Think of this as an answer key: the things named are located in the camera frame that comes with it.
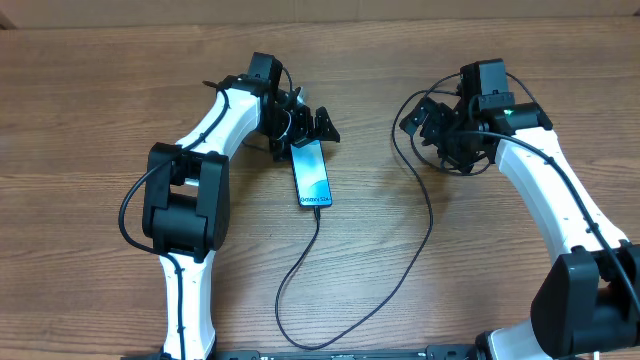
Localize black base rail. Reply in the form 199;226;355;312
119;343;566;360

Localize black USB charging cable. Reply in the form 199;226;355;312
274;72;541;351

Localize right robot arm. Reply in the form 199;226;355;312
393;59;639;359

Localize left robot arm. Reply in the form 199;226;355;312
142;52;340;359

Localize Samsung Galaxy smartphone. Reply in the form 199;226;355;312
291;140;333;208

